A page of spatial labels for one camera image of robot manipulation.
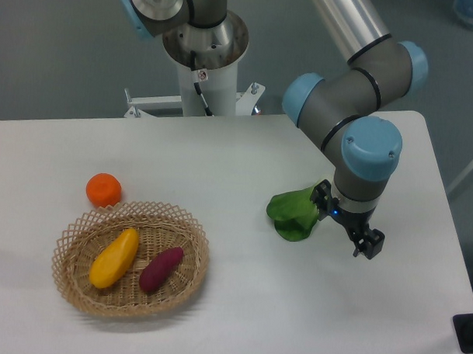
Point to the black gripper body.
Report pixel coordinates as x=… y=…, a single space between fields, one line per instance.
x=355 y=224

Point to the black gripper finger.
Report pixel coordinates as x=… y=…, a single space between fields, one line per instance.
x=368 y=242
x=321 y=197

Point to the yellow mango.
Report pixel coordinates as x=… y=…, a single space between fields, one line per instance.
x=112 y=263

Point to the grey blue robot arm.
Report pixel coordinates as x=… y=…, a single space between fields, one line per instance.
x=338 y=116

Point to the woven wicker basket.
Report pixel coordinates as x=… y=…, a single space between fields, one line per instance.
x=160 y=226

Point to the green bok choy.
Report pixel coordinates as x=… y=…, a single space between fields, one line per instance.
x=293 y=213

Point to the black device at corner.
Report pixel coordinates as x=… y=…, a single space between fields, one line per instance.
x=463 y=326

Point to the purple sweet potato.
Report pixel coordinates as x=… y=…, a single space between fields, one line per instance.
x=159 y=269

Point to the orange tangerine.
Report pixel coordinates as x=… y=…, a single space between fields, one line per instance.
x=103 y=190

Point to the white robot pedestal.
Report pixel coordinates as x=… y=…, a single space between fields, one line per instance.
x=206 y=62

